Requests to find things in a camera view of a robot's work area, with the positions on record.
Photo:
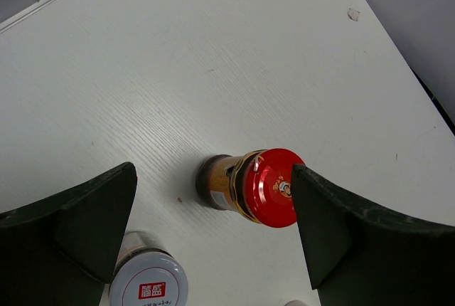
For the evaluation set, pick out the silver-lid tall shaker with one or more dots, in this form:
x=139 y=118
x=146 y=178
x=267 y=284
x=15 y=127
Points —
x=296 y=303

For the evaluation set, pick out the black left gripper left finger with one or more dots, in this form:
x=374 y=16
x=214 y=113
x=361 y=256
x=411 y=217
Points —
x=62 y=250

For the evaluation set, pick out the white-lid sauce jar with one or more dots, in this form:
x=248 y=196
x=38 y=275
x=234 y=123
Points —
x=147 y=274

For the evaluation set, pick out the small paper scrap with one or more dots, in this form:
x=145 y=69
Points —
x=353 y=14

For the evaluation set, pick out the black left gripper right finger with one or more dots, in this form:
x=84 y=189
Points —
x=358 y=252

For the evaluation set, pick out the red-lid sauce jar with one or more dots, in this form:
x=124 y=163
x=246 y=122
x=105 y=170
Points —
x=256 y=185

